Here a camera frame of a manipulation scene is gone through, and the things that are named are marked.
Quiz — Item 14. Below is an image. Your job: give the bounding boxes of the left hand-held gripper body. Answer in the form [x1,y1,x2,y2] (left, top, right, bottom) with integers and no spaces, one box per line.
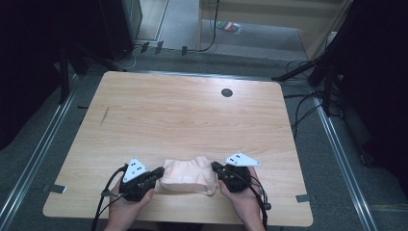
[118,157,159,203]

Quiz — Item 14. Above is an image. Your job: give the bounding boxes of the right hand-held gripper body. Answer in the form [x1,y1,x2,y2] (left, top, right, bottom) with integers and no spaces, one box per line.
[220,151,262,193]

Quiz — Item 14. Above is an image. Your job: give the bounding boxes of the pale pink sock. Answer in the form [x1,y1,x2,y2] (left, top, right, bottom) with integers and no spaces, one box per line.
[166,184,219,197]
[159,156,219,193]

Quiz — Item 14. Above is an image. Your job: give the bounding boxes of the person's left hand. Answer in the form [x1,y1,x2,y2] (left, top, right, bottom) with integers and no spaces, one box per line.
[107,187,156,226]

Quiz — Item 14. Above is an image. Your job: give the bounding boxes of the person's right hand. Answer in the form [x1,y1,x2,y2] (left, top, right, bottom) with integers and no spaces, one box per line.
[218,166,263,223]

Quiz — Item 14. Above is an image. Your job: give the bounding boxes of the grey tape strip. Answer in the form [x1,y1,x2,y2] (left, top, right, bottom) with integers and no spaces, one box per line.
[40,183,67,194]
[294,193,312,204]

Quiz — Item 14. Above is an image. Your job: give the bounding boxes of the black metal tripod stand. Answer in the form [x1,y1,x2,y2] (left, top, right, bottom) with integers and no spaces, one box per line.
[270,47,341,117]

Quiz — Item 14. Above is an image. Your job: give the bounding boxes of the colourful flat packet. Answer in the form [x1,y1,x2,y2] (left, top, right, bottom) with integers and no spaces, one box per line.
[216,20,243,36]

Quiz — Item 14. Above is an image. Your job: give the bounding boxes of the dark cabinet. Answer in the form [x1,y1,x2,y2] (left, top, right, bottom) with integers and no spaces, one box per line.
[98,0,144,62]

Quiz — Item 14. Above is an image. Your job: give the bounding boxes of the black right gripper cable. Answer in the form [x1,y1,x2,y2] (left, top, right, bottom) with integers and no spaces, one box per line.
[235,171,273,231]

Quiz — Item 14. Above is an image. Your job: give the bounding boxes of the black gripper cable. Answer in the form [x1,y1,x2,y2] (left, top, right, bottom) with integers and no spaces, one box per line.
[235,171,273,231]
[90,165,130,231]

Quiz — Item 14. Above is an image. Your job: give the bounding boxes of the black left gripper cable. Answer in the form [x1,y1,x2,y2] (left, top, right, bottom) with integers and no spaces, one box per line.
[90,165,130,231]

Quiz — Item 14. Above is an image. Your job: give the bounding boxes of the black floor cables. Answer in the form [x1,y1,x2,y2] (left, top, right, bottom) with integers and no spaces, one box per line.
[283,59,325,140]

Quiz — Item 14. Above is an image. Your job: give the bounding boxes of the metal floor rail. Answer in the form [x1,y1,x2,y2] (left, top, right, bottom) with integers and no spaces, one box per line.
[0,72,81,227]
[311,95,379,231]

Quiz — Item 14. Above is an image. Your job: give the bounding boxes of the white floor cable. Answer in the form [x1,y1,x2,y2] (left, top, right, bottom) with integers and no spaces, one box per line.
[112,46,142,72]

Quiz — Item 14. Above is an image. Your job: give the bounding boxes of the black hanging cable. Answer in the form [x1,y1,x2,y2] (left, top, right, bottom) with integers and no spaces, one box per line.
[196,0,221,53]

